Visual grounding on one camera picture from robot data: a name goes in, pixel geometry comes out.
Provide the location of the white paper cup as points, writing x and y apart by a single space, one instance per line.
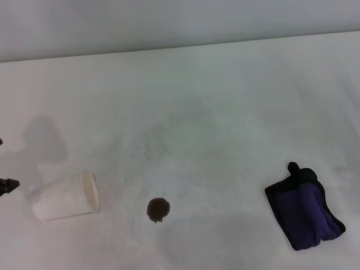
63 198

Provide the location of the purple rag with black trim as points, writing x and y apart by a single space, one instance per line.
302 212

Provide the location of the dark brown liquid stain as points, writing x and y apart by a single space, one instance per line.
158 208

